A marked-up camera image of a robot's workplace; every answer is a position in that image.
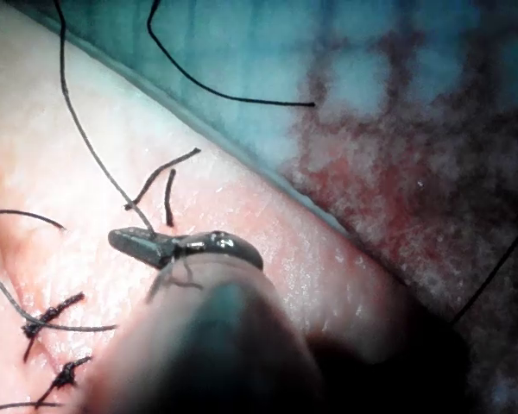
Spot left arm needle driver jaw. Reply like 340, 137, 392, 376
107, 226, 174, 250
111, 241, 174, 270

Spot black thread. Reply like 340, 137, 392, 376
0, 0, 316, 411

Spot blue-green cloth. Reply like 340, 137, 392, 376
6, 0, 372, 242

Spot left arm needle driver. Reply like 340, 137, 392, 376
163, 230, 265, 272

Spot dark grid mat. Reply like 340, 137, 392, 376
280, 16, 518, 414

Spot tissue pad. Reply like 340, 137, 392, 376
0, 0, 452, 414

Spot black stitching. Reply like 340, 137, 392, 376
123, 147, 202, 228
20, 292, 94, 407

